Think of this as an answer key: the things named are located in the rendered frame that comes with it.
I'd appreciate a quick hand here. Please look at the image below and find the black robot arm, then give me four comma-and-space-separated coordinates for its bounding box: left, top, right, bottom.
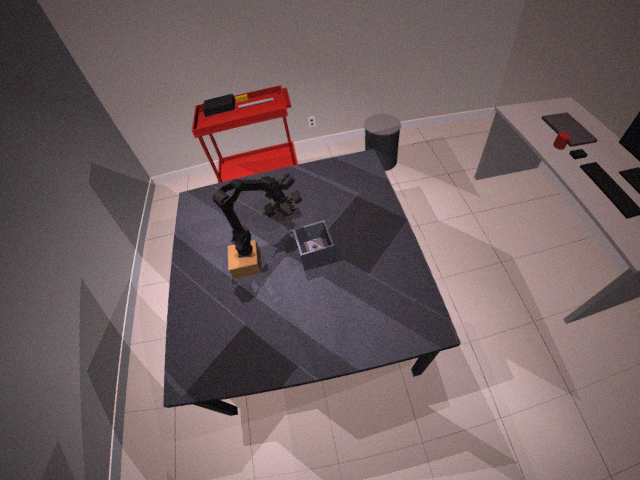
212, 173, 295, 258

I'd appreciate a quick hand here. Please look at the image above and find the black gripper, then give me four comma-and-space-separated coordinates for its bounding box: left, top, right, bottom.
265, 190, 302, 217

